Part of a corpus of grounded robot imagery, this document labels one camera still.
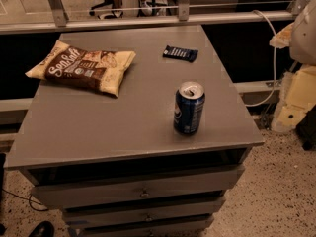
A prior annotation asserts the middle grey drawer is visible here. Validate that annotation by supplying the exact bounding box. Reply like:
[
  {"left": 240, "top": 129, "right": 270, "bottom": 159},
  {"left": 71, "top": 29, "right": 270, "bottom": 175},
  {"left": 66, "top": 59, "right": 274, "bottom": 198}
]
[{"left": 63, "top": 194, "right": 225, "bottom": 228}]

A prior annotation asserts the dark blue snack bar wrapper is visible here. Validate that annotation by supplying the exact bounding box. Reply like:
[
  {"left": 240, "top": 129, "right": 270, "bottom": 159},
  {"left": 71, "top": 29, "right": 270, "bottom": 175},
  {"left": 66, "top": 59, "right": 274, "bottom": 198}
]
[{"left": 163, "top": 45, "right": 198, "bottom": 62}]

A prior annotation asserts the black floor cable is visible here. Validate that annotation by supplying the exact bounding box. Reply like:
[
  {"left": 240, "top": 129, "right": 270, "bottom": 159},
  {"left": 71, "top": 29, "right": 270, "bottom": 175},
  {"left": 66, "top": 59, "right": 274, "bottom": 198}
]
[{"left": 1, "top": 188, "right": 49, "bottom": 212}]

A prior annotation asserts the grey drawer cabinet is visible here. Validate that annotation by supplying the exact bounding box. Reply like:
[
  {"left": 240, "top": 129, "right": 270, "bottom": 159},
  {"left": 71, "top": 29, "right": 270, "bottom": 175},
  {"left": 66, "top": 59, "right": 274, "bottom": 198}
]
[{"left": 4, "top": 25, "right": 266, "bottom": 237}]

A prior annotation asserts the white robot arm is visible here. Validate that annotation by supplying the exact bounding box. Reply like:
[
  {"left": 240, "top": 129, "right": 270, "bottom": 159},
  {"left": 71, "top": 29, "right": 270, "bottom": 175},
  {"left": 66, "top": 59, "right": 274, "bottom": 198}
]
[{"left": 289, "top": 0, "right": 316, "bottom": 65}]

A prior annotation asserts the black shoe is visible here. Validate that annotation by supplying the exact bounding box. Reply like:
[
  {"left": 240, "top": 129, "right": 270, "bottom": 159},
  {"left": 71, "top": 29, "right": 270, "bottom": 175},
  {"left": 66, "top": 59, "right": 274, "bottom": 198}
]
[{"left": 28, "top": 221, "right": 54, "bottom": 237}]

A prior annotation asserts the bottom grey drawer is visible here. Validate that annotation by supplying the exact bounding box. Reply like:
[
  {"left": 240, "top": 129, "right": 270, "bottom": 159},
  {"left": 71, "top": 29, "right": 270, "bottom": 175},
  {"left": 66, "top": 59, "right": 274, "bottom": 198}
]
[{"left": 68, "top": 214, "right": 214, "bottom": 237}]

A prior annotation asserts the grey drawer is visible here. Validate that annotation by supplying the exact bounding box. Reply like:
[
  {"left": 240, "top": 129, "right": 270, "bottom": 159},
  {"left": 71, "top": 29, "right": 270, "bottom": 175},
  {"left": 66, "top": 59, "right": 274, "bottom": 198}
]
[
  {"left": 32, "top": 164, "right": 245, "bottom": 209},
  {"left": 63, "top": 194, "right": 225, "bottom": 228},
  {"left": 68, "top": 214, "right": 214, "bottom": 237}
]

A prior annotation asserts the brown and cream chip bag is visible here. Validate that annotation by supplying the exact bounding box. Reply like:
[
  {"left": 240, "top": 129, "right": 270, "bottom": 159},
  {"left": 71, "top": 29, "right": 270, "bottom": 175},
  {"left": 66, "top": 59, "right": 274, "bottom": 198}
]
[{"left": 26, "top": 40, "right": 135, "bottom": 97}]

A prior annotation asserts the blue pepsi can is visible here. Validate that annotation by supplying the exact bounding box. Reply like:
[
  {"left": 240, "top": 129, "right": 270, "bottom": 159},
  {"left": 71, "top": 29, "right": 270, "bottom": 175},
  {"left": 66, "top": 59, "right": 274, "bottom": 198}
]
[{"left": 174, "top": 81, "right": 205, "bottom": 134}]

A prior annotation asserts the metal railing frame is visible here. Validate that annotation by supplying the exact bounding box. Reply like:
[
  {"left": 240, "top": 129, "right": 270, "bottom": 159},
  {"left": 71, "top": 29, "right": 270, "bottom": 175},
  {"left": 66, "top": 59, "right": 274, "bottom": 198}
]
[{"left": 0, "top": 0, "right": 309, "bottom": 34}]

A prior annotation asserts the top grey drawer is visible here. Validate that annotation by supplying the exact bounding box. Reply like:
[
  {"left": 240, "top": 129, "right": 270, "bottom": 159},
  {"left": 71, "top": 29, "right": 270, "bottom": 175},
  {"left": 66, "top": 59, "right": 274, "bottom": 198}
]
[{"left": 32, "top": 164, "right": 245, "bottom": 209}]

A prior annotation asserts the white cable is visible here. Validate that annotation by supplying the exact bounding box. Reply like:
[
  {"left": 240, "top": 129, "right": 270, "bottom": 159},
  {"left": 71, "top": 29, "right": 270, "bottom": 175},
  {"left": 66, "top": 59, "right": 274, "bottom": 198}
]
[{"left": 244, "top": 9, "right": 279, "bottom": 108}]

